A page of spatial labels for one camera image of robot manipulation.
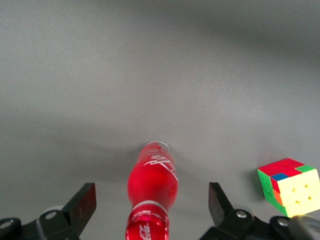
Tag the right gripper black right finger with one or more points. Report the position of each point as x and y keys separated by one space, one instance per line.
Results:
x=220 y=207

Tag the colourful puzzle cube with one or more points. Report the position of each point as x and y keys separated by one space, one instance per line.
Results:
x=295 y=192

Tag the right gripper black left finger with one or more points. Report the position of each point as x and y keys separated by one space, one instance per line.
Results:
x=80 y=207

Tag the red coke bottle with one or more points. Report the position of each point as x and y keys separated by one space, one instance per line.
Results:
x=152 y=185

